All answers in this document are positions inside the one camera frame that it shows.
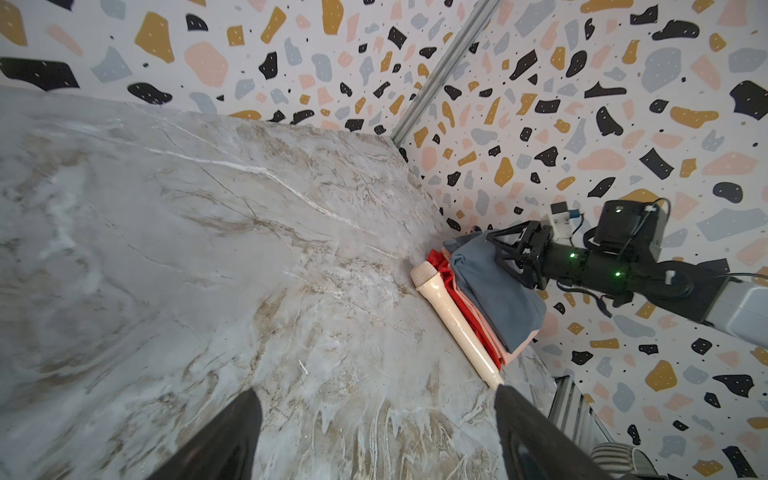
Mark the folded red t-shirt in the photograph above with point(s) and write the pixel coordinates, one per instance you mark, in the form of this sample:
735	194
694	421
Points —
478	324

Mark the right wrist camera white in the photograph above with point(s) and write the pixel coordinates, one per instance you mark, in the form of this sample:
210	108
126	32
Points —
563	221

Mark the folded beige t-shirt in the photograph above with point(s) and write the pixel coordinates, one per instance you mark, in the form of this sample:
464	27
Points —
430	285

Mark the aluminium rail frame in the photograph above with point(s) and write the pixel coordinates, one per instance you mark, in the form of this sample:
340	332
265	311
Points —
574	416

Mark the grey-blue t-shirt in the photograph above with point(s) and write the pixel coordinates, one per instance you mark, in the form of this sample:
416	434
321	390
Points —
514	312

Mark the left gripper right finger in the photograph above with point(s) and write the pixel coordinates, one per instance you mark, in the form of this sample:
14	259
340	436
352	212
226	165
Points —
532	447

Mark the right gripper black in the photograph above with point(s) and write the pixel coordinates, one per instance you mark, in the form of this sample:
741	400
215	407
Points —
529	254

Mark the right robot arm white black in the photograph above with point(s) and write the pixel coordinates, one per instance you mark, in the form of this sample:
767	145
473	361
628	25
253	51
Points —
619	258

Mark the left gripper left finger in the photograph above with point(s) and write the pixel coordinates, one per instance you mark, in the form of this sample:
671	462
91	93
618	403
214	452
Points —
224	448

